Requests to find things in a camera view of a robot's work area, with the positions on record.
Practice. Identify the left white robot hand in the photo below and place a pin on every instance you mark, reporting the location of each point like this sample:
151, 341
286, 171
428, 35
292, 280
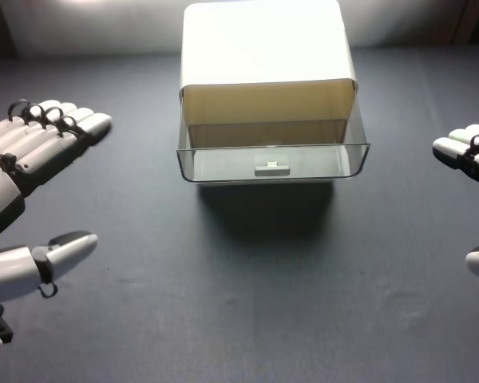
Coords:
8, 191

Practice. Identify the white drawer cabinet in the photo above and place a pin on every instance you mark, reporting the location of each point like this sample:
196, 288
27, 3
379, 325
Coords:
263, 48

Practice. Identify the grey table cloth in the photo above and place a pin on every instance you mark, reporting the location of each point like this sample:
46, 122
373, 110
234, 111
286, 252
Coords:
239, 299

